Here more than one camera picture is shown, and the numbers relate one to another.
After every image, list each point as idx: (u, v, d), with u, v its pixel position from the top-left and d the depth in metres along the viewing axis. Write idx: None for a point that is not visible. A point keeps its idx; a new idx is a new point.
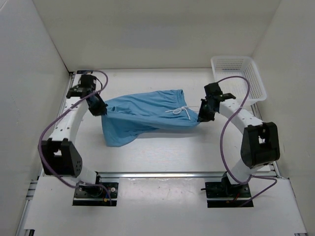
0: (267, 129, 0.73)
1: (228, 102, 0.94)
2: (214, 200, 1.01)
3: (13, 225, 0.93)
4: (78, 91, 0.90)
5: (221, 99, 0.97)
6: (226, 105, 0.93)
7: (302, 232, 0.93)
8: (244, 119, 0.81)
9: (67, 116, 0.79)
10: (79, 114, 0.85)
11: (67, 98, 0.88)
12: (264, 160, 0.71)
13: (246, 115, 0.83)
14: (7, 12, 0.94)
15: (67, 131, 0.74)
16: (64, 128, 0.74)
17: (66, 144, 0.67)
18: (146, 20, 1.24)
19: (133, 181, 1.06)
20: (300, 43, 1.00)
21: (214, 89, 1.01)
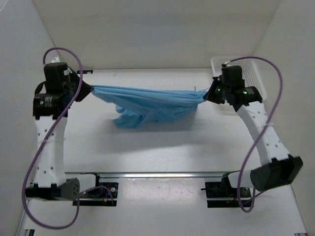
0: (292, 164, 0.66)
1: (252, 107, 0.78)
2: (214, 200, 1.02)
3: (12, 225, 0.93)
4: (47, 105, 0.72)
5: (242, 96, 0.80)
6: (249, 113, 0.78)
7: (302, 232, 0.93)
8: (268, 145, 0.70)
9: (46, 151, 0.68)
10: (58, 138, 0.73)
11: (36, 119, 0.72)
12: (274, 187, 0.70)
13: (272, 139, 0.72)
14: (6, 11, 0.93)
15: (52, 174, 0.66)
16: (47, 170, 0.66)
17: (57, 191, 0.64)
18: (146, 20, 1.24)
19: (133, 181, 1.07)
20: (300, 43, 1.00)
21: (233, 78, 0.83)
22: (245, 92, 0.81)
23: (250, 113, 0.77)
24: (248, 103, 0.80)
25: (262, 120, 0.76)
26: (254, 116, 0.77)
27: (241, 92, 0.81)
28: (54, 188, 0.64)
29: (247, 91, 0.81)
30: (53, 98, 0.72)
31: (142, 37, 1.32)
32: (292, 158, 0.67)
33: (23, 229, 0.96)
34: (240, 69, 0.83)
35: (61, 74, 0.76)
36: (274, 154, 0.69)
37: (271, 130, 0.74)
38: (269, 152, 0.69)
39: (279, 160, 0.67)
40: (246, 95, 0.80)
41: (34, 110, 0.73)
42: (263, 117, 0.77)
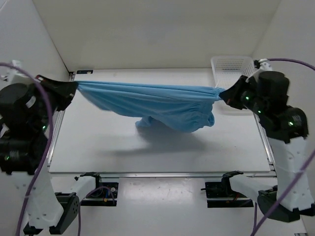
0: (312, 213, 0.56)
1: (295, 145, 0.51)
2: (214, 200, 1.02)
3: (12, 226, 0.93)
4: (13, 162, 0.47)
5: (282, 127, 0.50)
6: (285, 152, 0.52)
7: (303, 232, 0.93)
8: (296, 194, 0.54)
9: (30, 202, 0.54)
10: (45, 182, 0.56)
11: (7, 174, 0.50)
12: None
13: (302, 187, 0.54)
14: (6, 11, 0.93)
15: (46, 220, 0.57)
16: (38, 216, 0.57)
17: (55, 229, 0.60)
18: (146, 20, 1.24)
19: (133, 181, 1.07)
20: (300, 43, 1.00)
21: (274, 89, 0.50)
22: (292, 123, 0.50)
23: (287, 154, 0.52)
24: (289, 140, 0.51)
25: (299, 163, 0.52)
26: (291, 158, 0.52)
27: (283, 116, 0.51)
28: (52, 229, 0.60)
29: (295, 121, 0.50)
30: (18, 152, 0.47)
31: (142, 37, 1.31)
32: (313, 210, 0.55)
33: None
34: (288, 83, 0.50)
35: (24, 111, 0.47)
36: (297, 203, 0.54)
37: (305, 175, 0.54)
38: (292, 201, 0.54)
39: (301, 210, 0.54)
40: (289, 127, 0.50)
41: (2, 165, 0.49)
42: (301, 158, 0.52)
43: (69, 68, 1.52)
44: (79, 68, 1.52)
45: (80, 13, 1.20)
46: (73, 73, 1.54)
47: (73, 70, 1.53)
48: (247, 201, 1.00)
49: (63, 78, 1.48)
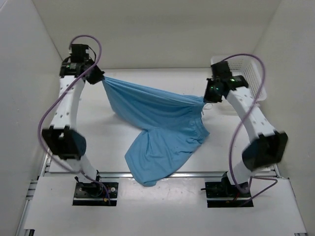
0: (279, 141, 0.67)
1: (240, 92, 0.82)
2: (214, 200, 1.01)
3: (13, 226, 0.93)
4: (72, 67, 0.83)
5: (231, 86, 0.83)
6: (236, 96, 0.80)
7: (303, 232, 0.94)
8: (255, 122, 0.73)
9: (64, 100, 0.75)
10: (77, 97, 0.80)
11: (60, 77, 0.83)
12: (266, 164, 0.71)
13: (258, 117, 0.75)
14: (7, 11, 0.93)
15: (68, 117, 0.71)
16: (64, 114, 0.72)
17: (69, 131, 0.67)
18: (146, 20, 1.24)
19: (133, 181, 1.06)
20: (299, 44, 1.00)
21: (222, 70, 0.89)
22: (233, 80, 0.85)
23: (237, 97, 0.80)
24: (235, 89, 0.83)
25: (249, 102, 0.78)
26: (241, 99, 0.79)
27: (229, 81, 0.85)
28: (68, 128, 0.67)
29: (235, 79, 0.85)
30: (77, 64, 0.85)
31: (142, 37, 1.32)
32: (278, 133, 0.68)
33: (23, 229, 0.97)
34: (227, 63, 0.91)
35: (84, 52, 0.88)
36: (261, 130, 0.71)
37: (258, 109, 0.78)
38: (256, 128, 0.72)
39: (265, 134, 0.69)
40: (233, 82, 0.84)
41: (61, 71, 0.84)
42: (249, 100, 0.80)
43: None
44: None
45: (80, 13, 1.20)
46: None
47: None
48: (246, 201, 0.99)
49: None
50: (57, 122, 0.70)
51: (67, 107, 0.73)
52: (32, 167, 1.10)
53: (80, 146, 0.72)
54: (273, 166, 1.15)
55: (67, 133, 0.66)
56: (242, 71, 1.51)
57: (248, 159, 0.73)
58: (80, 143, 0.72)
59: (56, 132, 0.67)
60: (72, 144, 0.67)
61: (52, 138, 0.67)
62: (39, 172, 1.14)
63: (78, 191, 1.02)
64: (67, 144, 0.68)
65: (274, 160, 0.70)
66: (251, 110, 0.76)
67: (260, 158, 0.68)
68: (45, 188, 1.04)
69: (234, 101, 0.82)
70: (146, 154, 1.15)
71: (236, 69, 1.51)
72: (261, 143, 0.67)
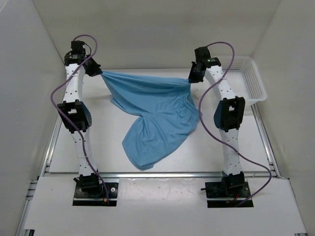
0: (238, 103, 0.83)
1: (214, 68, 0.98)
2: (214, 200, 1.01)
3: (13, 226, 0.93)
4: (74, 57, 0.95)
5: (207, 64, 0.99)
6: (210, 72, 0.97)
7: (302, 232, 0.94)
8: (222, 91, 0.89)
9: (72, 81, 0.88)
10: (80, 79, 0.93)
11: (65, 66, 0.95)
12: (231, 123, 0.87)
13: (225, 86, 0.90)
14: (7, 12, 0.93)
15: (76, 94, 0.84)
16: (73, 91, 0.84)
17: (79, 104, 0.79)
18: (146, 20, 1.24)
19: (133, 181, 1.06)
20: (300, 44, 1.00)
21: (203, 53, 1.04)
22: (209, 60, 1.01)
23: (211, 73, 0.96)
24: (210, 67, 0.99)
25: (219, 76, 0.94)
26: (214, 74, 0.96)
27: (206, 60, 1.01)
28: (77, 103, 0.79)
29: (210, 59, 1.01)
30: (78, 56, 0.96)
31: (142, 37, 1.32)
32: (238, 98, 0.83)
33: (23, 230, 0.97)
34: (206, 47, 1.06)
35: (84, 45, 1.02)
36: (225, 95, 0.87)
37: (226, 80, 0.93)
38: (223, 94, 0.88)
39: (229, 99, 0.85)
40: (208, 62, 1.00)
41: (65, 61, 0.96)
42: (220, 74, 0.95)
43: None
44: None
45: (80, 13, 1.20)
46: None
47: None
48: (243, 201, 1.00)
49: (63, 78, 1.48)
50: (69, 98, 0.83)
51: (74, 86, 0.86)
52: (32, 167, 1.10)
53: (87, 117, 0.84)
54: (273, 166, 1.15)
55: (78, 104, 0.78)
56: (242, 71, 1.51)
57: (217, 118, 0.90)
58: (87, 114, 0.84)
59: (68, 106, 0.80)
60: (82, 113, 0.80)
61: (66, 109, 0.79)
62: (39, 172, 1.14)
63: (78, 191, 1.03)
64: (77, 115, 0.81)
65: (237, 119, 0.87)
66: (220, 81, 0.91)
67: (224, 117, 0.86)
68: (45, 188, 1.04)
69: (208, 76, 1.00)
70: (142, 138, 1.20)
71: (236, 69, 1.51)
72: (223, 105, 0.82)
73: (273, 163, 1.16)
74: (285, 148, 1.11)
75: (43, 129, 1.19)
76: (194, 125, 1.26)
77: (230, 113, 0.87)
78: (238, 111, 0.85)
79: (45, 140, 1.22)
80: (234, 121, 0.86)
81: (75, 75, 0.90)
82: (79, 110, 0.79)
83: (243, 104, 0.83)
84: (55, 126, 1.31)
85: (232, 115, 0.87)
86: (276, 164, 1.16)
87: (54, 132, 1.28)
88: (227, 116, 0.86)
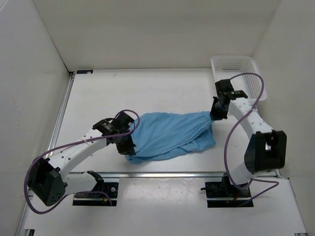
0: (276, 138, 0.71)
1: (239, 100, 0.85)
2: (214, 200, 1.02)
3: (13, 226, 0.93)
4: (106, 127, 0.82)
5: (232, 95, 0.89)
6: (236, 104, 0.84)
7: (303, 232, 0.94)
8: (254, 123, 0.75)
9: (77, 146, 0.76)
10: (90, 150, 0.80)
11: (91, 128, 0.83)
12: (268, 166, 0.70)
13: (256, 119, 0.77)
14: (7, 11, 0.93)
15: (65, 162, 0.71)
16: (66, 157, 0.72)
17: (50, 179, 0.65)
18: (145, 20, 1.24)
19: (133, 181, 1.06)
20: (300, 44, 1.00)
21: (225, 86, 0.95)
22: (233, 92, 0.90)
23: (237, 104, 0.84)
24: (235, 99, 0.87)
25: (247, 107, 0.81)
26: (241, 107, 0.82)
27: (229, 92, 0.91)
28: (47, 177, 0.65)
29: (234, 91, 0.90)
30: (111, 128, 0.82)
31: (142, 37, 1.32)
32: (275, 132, 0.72)
33: (23, 229, 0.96)
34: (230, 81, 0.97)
35: (126, 125, 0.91)
36: (259, 130, 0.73)
37: (256, 113, 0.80)
38: (254, 128, 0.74)
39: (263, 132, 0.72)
40: (233, 94, 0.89)
41: (96, 124, 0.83)
42: (248, 105, 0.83)
43: (69, 68, 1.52)
44: (79, 68, 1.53)
45: (80, 13, 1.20)
46: (73, 73, 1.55)
47: (73, 70, 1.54)
48: (247, 201, 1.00)
49: (63, 78, 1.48)
50: (55, 160, 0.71)
51: (72, 153, 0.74)
52: None
53: (53, 194, 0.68)
54: None
55: (49, 178, 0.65)
56: (241, 71, 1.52)
57: (249, 161, 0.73)
58: (53, 194, 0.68)
59: (44, 170, 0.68)
60: (48, 186, 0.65)
61: (40, 168, 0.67)
62: None
63: None
64: (44, 187, 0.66)
65: (277, 162, 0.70)
66: (249, 113, 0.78)
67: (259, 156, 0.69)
68: None
69: (233, 109, 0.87)
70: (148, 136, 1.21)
71: (236, 69, 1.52)
72: (258, 137, 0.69)
73: None
74: None
75: (43, 129, 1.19)
76: (200, 147, 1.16)
77: (267, 153, 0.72)
78: (278, 150, 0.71)
79: (45, 140, 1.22)
80: (273, 162, 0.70)
81: (86, 142, 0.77)
82: (48, 182, 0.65)
83: (283, 140, 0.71)
84: (55, 125, 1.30)
85: (269, 156, 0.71)
86: None
87: (54, 132, 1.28)
88: (264, 156, 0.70)
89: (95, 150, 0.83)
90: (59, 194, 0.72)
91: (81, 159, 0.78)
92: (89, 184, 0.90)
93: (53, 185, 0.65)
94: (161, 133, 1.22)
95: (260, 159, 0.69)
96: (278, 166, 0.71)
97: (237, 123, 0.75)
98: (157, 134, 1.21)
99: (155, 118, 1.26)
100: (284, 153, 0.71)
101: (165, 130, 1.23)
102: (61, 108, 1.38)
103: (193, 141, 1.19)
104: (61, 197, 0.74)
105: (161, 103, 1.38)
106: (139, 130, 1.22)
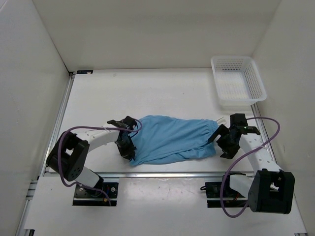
0: (284, 179, 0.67)
1: (251, 135, 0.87)
2: (214, 200, 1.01)
3: (13, 226, 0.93)
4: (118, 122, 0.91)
5: (243, 130, 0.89)
6: (246, 138, 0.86)
7: (302, 232, 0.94)
8: (261, 161, 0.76)
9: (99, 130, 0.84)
10: (107, 138, 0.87)
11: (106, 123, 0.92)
12: (271, 208, 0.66)
13: (265, 156, 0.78)
14: (7, 11, 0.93)
15: (90, 138, 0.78)
16: (91, 134, 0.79)
17: (80, 147, 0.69)
18: (145, 20, 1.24)
19: (134, 181, 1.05)
20: (300, 44, 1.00)
21: (239, 120, 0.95)
22: (245, 127, 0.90)
23: (248, 139, 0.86)
24: (246, 133, 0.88)
25: (257, 144, 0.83)
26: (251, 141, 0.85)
27: (242, 127, 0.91)
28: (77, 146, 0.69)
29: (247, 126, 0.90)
30: (122, 124, 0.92)
31: (142, 37, 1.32)
32: (283, 172, 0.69)
33: (23, 230, 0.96)
34: (244, 115, 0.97)
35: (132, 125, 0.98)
36: (266, 167, 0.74)
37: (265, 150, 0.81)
38: (261, 164, 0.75)
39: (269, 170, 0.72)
40: (245, 129, 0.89)
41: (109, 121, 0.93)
42: (258, 142, 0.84)
43: (69, 68, 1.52)
44: (79, 68, 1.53)
45: (81, 14, 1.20)
46: (73, 73, 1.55)
47: (73, 70, 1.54)
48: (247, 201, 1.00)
49: (63, 78, 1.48)
50: (81, 135, 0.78)
51: (96, 133, 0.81)
52: (32, 167, 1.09)
53: (77, 167, 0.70)
54: None
55: (79, 146, 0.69)
56: (242, 71, 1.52)
57: (252, 199, 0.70)
58: (77, 167, 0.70)
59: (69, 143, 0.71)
60: (77, 155, 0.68)
61: (67, 142, 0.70)
62: (39, 172, 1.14)
63: (78, 191, 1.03)
64: (70, 159, 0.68)
65: (283, 205, 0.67)
66: (258, 148, 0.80)
67: (263, 196, 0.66)
68: (45, 188, 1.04)
69: (243, 143, 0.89)
70: (148, 138, 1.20)
71: (236, 69, 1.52)
72: (263, 175, 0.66)
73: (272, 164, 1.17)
74: (285, 148, 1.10)
75: (43, 129, 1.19)
76: (199, 154, 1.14)
77: (272, 194, 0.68)
78: (284, 192, 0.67)
79: (45, 140, 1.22)
80: (277, 205, 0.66)
81: (106, 130, 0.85)
82: (78, 149, 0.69)
83: (291, 184, 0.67)
84: (55, 126, 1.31)
85: (274, 197, 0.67)
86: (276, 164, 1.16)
87: (54, 132, 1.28)
88: (267, 197, 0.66)
89: (109, 140, 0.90)
90: (77, 172, 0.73)
91: (100, 142, 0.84)
92: (91, 184, 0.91)
93: (81, 155, 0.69)
94: (162, 135, 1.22)
95: (263, 197, 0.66)
96: (283, 210, 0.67)
97: (245, 156, 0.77)
98: (158, 136, 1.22)
99: (157, 121, 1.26)
100: (291, 196, 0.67)
101: (166, 132, 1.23)
102: (61, 108, 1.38)
103: (192, 147, 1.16)
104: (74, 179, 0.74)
105: (160, 103, 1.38)
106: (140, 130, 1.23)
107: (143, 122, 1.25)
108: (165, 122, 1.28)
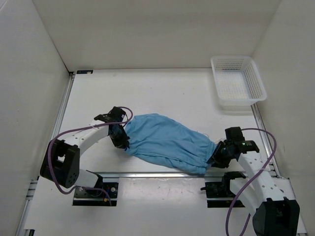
0: (289, 208, 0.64)
1: (250, 154, 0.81)
2: (214, 200, 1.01)
3: (13, 226, 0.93)
4: (106, 117, 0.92)
5: (242, 147, 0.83)
6: (246, 159, 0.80)
7: (302, 232, 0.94)
8: (265, 187, 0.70)
9: (86, 131, 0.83)
10: (97, 136, 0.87)
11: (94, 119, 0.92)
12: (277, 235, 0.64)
13: (267, 181, 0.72)
14: (7, 12, 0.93)
15: (79, 141, 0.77)
16: (79, 137, 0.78)
17: (71, 153, 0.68)
18: (145, 20, 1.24)
19: (133, 181, 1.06)
20: (300, 44, 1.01)
21: (235, 134, 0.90)
22: (243, 143, 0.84)
23: (248, 160, 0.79)
24: (245, 152, 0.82)
25: (259, 166, 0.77)
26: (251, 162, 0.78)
27: (240, 142, 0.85)
28: (67, 152, 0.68)
29: (245, 141, 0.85)
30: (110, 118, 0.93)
31: (142, 37, 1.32)
32: (288, 200, 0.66)
33: (23, 230, 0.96)
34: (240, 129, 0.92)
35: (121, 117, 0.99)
36: (269, 195, 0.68)
37: (267, 172, 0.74)
38: (265, 192, 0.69)
39: (274, 200, 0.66)
40: (243, 145, 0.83)
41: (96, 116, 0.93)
42: (259, 163, 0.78)
43: (69, 68, 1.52)
44: (79, 68, 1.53)
45: (80, 14, 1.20)
46: (73, 73, 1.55)
47: (73, 70, 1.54)
48: None
49: (63, 78, 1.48)
50: (70, 140, 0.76)
51: (84, 135, 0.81)
52: (32, 167, 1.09)
53: (72, 173, 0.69)
54: (273, 166, 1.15)
55: (70, 153, 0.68)
56: (242, 71, 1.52)
57: (257, 225, 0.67)
58: (71, 173, 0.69)
59: (59, 151, 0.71)
60: (69, 162, 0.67)
61: (56, 151, 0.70)
62: (39, 172, 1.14)
63: (78, 191, 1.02)
64: (63, 165, 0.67)
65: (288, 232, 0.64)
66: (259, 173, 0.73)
67: (268, 226, 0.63)
68: (45, 188, 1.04)
69: (242, 163, 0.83)
70: (148, 136, 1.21)
71: (236, 69, 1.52)
72: (268, 207, 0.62)
73: (273, 163, 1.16)
74: (285, 148, 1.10)
75: (42, 129, 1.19)
76: (187, 167, 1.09)
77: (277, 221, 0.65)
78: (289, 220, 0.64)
79: (45, 140, 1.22)
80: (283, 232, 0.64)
81: (94, 128, 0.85)
82: (69, 156, 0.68)
83: (296, 212, 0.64)
84: (55, 126, 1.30)
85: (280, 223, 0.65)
86: (276, 164, 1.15)
87: (54, 132, 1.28)
88: (273, 227, 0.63)
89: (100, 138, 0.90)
90: (74, 177, 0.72)
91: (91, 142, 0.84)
92: (90, 183, 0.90)
93: (73, 161, 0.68)
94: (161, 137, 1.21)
95: (268, 227, 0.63)
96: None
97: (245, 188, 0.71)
98: (157, 136, 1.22)
99: (160, 121, 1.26)
100: (296, 222, 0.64)
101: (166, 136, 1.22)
102: (61, 108, 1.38)
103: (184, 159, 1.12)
104: (72, 185, 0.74)
105: (160, 103, 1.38)
106: (141, 125, 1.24)
107: (145, 118, 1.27)
108: (167, 125, 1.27)
